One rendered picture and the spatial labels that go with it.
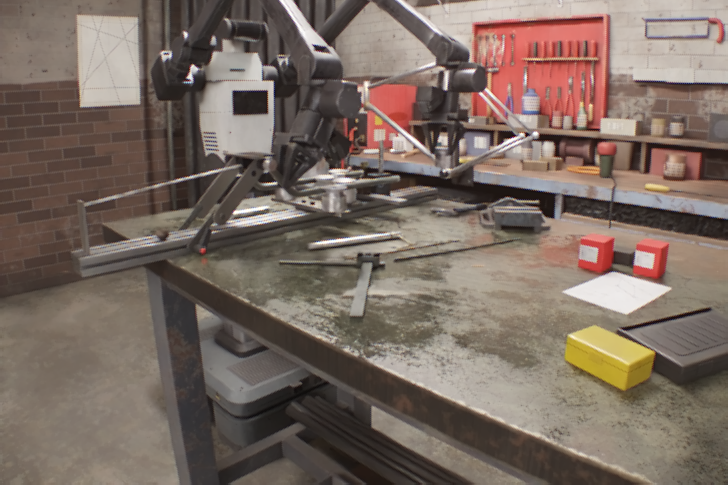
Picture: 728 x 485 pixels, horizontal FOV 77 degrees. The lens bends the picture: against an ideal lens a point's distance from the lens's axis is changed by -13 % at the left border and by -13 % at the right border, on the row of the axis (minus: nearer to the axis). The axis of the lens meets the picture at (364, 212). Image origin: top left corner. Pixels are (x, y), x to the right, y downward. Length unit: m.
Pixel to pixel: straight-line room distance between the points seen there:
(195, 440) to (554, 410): 1.02
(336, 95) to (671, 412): 0.73
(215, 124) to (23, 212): 2.12
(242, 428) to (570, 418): 1.37
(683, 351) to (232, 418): 1.42
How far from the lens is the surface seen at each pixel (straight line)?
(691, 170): 2.73
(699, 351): 0.60
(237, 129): 1.72
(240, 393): 1.70
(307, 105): 1.01
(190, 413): 1.31
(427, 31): 1.37
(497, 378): 0.53
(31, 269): 3.70
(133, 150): 3.77
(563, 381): 0.54
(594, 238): 0.89
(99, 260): 0.89
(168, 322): 1.19
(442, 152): 1.29
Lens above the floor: 1.14
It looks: 12 degrees down
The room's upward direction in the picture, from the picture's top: straight up
